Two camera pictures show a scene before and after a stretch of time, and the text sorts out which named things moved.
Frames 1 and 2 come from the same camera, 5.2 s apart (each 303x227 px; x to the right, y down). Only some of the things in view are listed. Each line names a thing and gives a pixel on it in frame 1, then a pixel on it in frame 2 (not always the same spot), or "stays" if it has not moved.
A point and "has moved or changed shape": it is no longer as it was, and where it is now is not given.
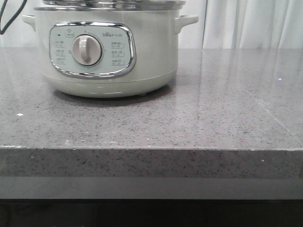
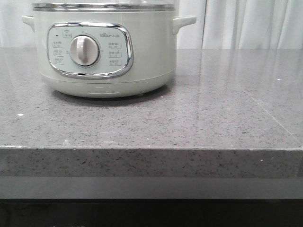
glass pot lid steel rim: (113, 3) has moved or changed shape
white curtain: (221, 24) stays
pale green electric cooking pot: (109, 52) stays
